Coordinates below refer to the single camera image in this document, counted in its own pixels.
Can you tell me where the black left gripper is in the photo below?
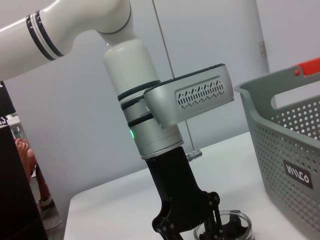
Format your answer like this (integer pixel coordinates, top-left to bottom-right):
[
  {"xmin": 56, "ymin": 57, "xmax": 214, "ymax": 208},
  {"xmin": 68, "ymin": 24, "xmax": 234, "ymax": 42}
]
[{"xmin": 144, "ymin": 146, "xmax": 224, "ymax": 240}]

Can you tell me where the glass teacup black base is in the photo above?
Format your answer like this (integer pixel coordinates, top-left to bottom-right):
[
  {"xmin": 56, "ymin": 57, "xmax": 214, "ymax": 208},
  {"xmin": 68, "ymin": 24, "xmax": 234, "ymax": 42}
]
[{"xmin": 193, "ymin": 208, "xmax": 255, "ymax": 240}]

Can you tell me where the grey perforated storage bin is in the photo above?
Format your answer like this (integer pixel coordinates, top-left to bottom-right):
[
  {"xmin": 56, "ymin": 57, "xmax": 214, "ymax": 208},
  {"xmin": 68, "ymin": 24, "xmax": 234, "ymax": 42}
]
[{"xmin": 233, "ymin": 71, "xmax": 320, "ymax": 230}]

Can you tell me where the black cabinet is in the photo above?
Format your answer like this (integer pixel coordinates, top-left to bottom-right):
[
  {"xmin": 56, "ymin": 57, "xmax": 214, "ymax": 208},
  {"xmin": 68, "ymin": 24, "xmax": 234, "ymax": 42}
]
[{"xmin": 0, "ymin": 79, "xmax": 48, "ymax": 240}]

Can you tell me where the metal door hinge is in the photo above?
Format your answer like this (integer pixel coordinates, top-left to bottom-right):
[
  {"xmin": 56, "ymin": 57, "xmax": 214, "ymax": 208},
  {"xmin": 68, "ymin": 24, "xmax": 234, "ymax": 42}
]
[{"xmin": 258, "ymin": 40, "xmax": 267, "ymax": 59}]

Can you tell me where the orange-red bar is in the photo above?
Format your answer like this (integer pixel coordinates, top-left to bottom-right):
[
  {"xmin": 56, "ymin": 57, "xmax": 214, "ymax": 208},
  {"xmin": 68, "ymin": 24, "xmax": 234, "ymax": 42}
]
[{"xmin": 291, "ymin": 56, "xmax": 320, "ymax": 77}]

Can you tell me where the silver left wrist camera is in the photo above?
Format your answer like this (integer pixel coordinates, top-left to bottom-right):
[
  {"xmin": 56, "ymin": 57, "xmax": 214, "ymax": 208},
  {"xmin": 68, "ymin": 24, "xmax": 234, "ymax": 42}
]
[{"xmin": 143, "ymin": 63, "xmax": 236, "ymax": 130}]

